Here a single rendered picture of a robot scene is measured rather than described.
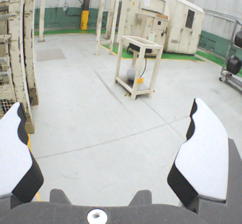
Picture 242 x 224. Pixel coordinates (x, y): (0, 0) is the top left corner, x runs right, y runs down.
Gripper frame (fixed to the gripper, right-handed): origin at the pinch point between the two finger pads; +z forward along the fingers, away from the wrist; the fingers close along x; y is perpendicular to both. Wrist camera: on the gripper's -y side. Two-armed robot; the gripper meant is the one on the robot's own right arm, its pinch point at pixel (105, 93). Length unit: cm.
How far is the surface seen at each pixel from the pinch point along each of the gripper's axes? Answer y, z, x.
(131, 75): 85, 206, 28
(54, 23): 18, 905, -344
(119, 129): 108, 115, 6
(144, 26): 26, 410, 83
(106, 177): 106, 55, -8
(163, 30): 39, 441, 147
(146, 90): 101, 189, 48
